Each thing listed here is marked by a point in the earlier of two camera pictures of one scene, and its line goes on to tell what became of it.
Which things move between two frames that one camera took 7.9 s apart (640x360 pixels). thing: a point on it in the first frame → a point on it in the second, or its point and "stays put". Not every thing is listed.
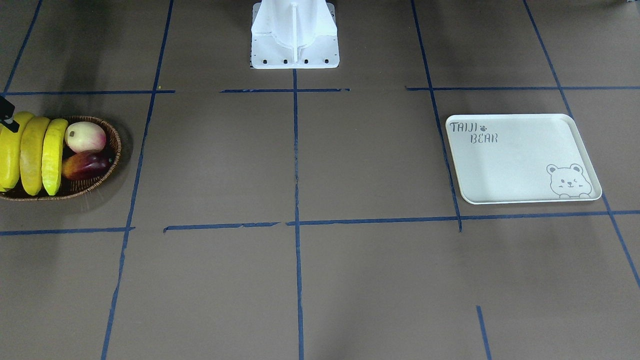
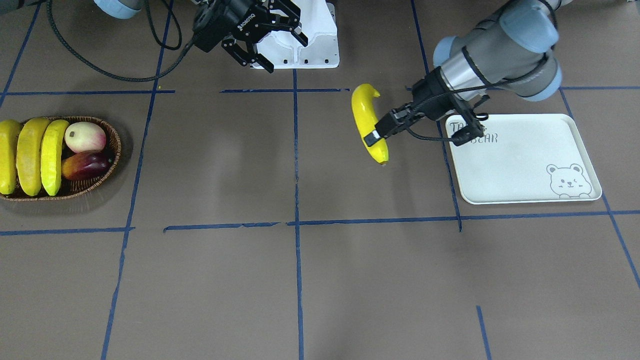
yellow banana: x=10 y=152 → x=366 y=116
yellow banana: x=30 y=155 → x=9 y=145
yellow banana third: x=52 y=155 stays put
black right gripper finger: x=7 y=109 → x=431 y=96
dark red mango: x=86 y=164 stays put
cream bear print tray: x=520 y=158 stays put
